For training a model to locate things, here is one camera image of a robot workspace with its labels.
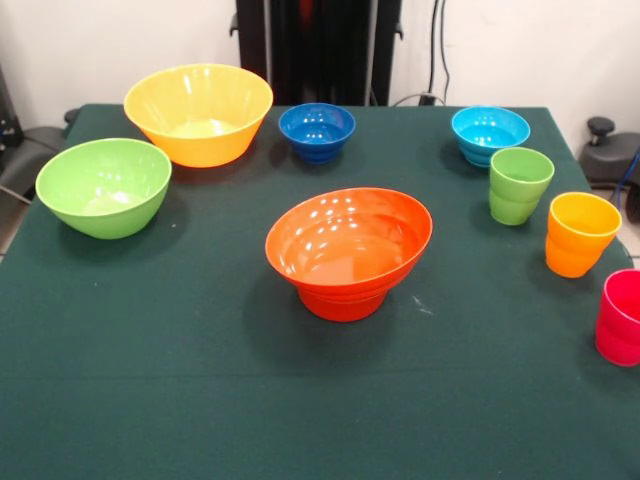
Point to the large shallow orange bowl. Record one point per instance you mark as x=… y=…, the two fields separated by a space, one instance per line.
x=350 y=240

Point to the small orange bowl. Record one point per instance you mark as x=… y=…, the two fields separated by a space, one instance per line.
x=342 y=307

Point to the dark blue bowl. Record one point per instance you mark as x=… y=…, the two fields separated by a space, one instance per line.
x=316 y=135

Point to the dark green tablecloth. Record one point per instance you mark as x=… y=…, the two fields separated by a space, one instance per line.
x=320 y=400

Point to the large yellow bowl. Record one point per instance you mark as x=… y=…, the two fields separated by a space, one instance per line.
x=195 y=115

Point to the light blue bowl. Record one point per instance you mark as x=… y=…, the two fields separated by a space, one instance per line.
x=490 y=137

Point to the green cup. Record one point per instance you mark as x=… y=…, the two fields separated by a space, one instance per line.
x=517 y=195

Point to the green bowl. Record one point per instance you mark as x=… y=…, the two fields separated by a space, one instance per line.
x=102 y=195

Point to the orange cup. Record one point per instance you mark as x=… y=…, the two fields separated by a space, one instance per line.
x=575 y=245

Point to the grey base foot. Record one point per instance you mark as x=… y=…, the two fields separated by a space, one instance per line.
x=30 y=160
x=605 y=160

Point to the pink cup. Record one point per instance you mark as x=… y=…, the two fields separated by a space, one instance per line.
x=620 y=325

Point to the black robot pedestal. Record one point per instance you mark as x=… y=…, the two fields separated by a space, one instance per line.
x=320 y=50

